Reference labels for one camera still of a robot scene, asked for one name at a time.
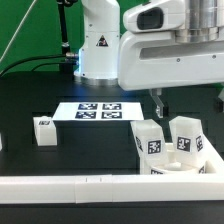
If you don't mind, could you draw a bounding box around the white marker tag sheet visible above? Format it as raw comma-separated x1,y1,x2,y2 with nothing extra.
53,102,144,121

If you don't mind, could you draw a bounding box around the white block at left edge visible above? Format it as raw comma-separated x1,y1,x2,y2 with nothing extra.
0,133,2,151

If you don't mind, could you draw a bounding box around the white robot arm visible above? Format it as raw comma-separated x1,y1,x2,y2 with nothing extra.
74,0,224,116

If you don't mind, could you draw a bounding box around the white L-shaped fence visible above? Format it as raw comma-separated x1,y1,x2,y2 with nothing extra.
0,142,224,204

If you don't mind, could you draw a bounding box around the white round stool seat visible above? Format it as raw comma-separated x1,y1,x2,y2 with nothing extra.
140,143,206,175

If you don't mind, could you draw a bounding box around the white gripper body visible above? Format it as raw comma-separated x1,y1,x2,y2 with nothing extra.
118,0,224,90

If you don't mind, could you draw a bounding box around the black cable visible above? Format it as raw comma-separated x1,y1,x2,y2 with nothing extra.
0,54,79,78

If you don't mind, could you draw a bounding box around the thin white rod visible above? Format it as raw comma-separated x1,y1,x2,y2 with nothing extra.
0,0,38,64

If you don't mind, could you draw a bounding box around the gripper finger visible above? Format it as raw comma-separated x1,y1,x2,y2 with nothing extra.
216,88,224,112
149,88,164,118

